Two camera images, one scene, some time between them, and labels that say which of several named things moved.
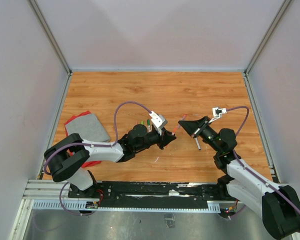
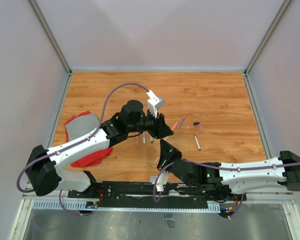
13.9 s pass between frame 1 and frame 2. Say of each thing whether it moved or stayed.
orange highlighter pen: moved
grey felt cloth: stayed
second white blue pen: stayed
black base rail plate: stayed
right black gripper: moved
